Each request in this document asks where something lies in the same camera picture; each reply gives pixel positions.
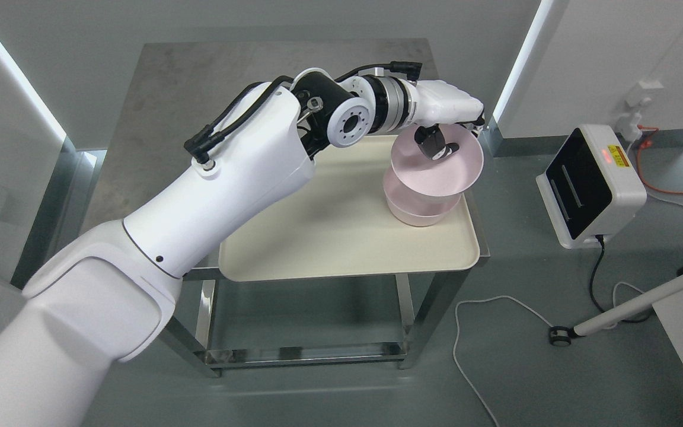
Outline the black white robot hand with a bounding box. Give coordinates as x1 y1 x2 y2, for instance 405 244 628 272
412 80 486 161

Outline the pink bowl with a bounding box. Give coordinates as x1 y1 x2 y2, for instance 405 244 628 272
383 167 461 227
391 124 484 197

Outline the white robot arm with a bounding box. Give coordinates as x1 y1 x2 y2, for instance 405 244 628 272
0 68 418 426

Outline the cream plastic tray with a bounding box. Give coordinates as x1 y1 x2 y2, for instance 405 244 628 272
218 136 480 282

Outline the white black box device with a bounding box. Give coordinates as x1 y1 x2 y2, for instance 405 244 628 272
535 124 647 250

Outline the white stand leg with caster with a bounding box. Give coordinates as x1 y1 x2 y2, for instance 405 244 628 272
547 274 683 347

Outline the stainless steel table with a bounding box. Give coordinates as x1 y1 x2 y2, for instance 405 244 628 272
84 42 471 377

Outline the white wall socket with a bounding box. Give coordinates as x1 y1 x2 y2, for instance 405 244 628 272
614 79 664 143

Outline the black power cable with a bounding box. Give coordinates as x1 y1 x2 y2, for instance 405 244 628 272
589 235 650 324

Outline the orange cable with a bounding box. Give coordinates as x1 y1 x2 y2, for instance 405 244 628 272
637 128 683 202

